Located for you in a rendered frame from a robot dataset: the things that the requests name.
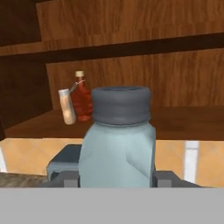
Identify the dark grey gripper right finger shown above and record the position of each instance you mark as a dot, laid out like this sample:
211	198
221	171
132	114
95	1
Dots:
164	180

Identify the blue-grey rounded box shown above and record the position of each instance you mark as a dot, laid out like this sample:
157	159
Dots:
65	159

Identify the red condiment bottle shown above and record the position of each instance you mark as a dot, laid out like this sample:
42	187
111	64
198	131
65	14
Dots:
81	100

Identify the pale blue shaker grey cap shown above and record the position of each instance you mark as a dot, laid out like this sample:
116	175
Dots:
116	151

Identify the brown wooden cabinet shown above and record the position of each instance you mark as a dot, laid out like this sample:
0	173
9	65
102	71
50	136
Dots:
163	75

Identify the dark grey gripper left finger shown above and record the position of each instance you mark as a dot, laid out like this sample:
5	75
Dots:
68	180

